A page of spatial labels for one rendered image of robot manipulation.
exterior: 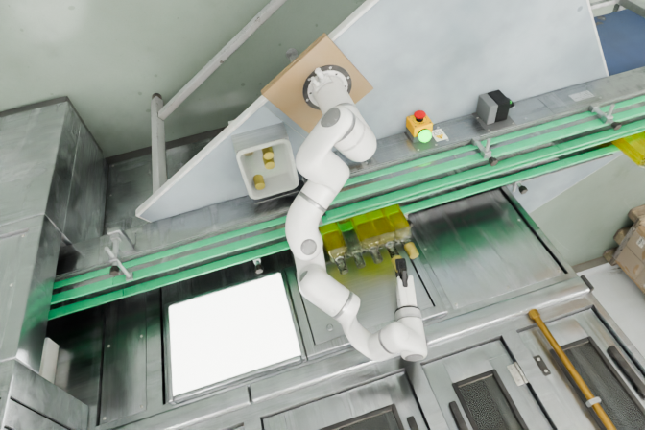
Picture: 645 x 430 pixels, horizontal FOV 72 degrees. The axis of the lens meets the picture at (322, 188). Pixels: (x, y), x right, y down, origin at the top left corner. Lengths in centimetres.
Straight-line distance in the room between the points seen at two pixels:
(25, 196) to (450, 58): 148
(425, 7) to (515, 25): 35
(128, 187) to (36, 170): 46
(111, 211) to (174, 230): 56
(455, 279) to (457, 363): 29
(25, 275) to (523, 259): 158
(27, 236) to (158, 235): 38
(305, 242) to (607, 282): 467
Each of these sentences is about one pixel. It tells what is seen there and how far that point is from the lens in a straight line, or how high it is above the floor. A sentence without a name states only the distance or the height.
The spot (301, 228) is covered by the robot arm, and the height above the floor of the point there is 120.
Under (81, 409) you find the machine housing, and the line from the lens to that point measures 163.
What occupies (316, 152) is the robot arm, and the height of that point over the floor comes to 111.
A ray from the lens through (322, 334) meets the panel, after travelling 149.
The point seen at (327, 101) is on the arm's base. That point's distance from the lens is 127.
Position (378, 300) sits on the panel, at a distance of 153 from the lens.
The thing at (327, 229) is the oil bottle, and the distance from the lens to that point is 151.
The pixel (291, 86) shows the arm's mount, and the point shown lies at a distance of 135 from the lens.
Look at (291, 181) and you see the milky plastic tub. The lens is 154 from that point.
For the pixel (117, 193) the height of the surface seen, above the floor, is 32.
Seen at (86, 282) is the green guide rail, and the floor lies 92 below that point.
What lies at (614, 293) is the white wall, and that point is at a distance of 551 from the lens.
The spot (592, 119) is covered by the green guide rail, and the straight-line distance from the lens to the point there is 186.
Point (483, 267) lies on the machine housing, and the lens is 167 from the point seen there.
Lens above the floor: 189
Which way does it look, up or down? 42 degrees down
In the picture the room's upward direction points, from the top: 158 degrees clockwise
